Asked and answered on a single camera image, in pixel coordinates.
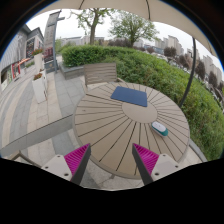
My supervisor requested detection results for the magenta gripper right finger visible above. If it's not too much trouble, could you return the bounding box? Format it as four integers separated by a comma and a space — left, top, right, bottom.
132, 144, 180, 185

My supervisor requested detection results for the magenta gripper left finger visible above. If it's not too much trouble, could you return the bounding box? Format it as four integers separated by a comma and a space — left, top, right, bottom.
42, 144, 91, 185

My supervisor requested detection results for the white and teal computer mouse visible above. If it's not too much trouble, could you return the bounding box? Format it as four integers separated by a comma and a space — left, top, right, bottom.
151, 121, 168, 137

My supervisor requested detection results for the grey metal railing bar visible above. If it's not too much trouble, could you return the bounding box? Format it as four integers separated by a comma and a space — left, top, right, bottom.
0, 115, 72, 157

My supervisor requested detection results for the round wooden slatted table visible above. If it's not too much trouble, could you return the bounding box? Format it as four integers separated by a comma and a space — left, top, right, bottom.
73, 83, 190, 179

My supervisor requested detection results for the trimmed green hedge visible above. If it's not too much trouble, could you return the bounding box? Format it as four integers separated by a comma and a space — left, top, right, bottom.
61, 45, 224, 161

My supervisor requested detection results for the curved grey umbrella pole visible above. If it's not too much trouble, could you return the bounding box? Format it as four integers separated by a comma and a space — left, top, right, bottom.
179, 37, 197, 108

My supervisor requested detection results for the white planter box near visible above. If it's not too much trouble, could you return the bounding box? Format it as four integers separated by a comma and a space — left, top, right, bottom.
32, 73, 47, 103

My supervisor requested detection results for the white planter box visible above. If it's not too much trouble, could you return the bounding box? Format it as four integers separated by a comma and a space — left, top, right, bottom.
32, 48, 43, 72
32, 73, 47, 103

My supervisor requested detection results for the grey stone planter ledge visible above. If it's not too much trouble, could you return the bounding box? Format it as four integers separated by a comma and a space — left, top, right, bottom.
59, 63, 84, 80

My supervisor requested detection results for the wooden slatted chair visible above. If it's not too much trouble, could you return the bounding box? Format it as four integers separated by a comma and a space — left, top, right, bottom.
84, 63, 120, 86

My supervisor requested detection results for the tall grey signboard pylon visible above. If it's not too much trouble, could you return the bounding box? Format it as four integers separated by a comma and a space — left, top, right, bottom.
44, 11, 64, 73

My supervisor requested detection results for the white planter box far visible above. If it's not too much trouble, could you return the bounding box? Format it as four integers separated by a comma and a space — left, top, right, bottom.
32, 48, 43, 72

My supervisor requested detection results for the beige patio umbrella canopy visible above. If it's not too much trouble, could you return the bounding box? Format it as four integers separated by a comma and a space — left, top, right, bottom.
37, 0, 217, 56

